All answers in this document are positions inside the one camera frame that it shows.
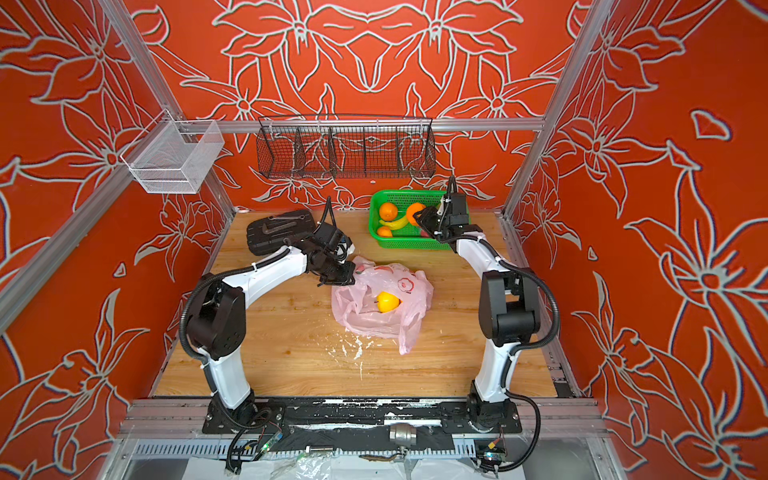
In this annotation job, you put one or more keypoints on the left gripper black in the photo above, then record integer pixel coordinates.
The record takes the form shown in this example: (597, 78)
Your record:
(345, 278)

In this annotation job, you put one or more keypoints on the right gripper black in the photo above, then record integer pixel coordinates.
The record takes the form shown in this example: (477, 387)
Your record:
(426, 218)

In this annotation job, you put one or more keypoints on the pink plastic bag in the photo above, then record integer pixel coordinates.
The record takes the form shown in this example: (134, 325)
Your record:
(354, 306)

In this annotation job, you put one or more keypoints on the yellow bell pepper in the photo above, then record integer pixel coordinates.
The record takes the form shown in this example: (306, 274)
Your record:
(387, 302)

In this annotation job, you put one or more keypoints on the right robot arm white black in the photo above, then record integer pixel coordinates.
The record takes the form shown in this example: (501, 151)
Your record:
(516, 310)

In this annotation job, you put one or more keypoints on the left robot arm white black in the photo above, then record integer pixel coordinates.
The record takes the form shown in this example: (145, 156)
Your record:
(213, 323)

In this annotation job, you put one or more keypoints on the yellow banana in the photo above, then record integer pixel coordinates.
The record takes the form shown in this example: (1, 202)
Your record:
(395, 224)

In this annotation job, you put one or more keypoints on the green plastic basket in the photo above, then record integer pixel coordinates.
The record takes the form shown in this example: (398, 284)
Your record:
(410, 237)

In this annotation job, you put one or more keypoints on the black tool case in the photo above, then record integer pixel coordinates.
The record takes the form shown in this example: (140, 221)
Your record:
(263, 245)

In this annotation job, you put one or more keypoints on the metal wrench on case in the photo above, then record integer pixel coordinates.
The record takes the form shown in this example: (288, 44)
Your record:
(274, 230)

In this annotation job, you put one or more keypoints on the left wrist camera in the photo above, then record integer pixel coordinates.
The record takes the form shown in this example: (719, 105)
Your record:
(334, 241)

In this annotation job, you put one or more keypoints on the black wire wall basket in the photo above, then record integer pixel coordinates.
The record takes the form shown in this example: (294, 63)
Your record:
(351, 147)

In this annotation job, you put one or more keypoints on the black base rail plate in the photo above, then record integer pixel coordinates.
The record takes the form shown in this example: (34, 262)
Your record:
(449, 415)

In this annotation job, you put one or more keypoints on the white wire wall basket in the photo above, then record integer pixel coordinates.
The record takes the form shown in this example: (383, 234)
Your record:
(174, 157)

